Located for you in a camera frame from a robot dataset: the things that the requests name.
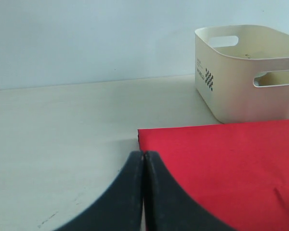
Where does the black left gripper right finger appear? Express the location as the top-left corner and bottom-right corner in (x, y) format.
(143, 151), (233, 231)

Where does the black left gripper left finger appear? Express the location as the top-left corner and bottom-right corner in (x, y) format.
(57, 151), (144, 231)

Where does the red table cloth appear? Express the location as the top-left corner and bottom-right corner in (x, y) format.
(138, 120), (289, 231)

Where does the cream plastic bin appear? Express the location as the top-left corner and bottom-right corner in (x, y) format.
(195, 25), (289, 123)

